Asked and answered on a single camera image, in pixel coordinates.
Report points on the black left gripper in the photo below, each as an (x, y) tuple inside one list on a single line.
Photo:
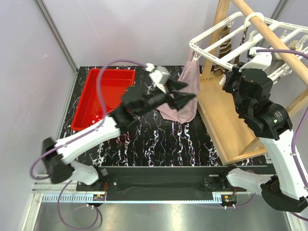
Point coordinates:
[(179, 98)]

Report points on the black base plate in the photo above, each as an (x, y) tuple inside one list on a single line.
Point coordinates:
[(160, 185)]

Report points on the red snowflake sock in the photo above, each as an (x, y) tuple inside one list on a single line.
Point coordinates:
[(96, 118)]

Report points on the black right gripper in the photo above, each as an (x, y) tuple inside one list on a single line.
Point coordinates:
[(231, 76)]

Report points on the white clip hanger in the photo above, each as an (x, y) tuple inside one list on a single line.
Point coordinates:
[(254, 38)]

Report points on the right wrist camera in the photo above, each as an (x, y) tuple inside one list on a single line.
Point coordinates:
[(259, 60)]

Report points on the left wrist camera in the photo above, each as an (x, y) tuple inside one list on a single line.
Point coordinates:
[(159, 76)]

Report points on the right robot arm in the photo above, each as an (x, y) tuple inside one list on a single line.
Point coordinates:
[(250, 87)]

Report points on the wooden hanging rod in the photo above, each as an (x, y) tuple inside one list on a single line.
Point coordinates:
[(293, 62)]

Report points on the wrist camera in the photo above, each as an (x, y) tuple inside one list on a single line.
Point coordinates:
[(159, 76), (259, 60)]

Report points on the wooden rack frame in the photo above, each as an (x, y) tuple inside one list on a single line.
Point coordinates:
[(233, 140)]

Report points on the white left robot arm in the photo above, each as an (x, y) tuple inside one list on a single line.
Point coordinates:
[(61, 154)]

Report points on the brown striped sock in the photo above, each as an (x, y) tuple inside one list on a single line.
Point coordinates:
[(224, 49), (243, 39)]

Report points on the red plastic bin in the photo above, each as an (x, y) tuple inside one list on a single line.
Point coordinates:
[(113, 85)]

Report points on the mauve sock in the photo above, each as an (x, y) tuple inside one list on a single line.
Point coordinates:
[(190, 75)]

